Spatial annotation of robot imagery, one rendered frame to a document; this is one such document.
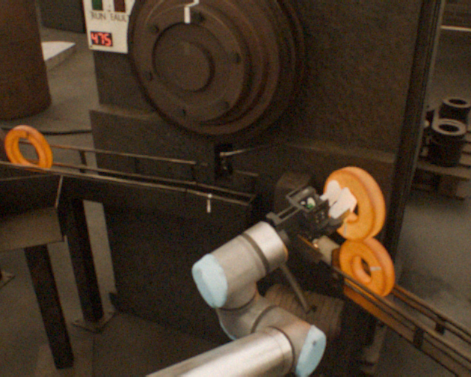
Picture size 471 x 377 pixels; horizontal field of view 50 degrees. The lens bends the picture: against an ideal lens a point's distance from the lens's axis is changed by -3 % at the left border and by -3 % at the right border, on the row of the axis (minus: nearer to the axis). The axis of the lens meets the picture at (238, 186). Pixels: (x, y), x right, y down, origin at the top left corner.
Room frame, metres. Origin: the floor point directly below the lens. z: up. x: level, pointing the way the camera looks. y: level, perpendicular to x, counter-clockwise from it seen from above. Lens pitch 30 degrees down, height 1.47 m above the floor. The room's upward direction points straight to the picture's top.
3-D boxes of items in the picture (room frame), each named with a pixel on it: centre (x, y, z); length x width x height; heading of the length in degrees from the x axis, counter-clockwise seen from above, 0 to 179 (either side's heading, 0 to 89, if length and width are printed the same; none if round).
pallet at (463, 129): (3.03, -0.89, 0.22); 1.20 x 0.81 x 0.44; 65
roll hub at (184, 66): (1.21, 0.11, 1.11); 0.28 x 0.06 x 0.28; 67
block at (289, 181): (1.22, -0.15, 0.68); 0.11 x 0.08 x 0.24; 157
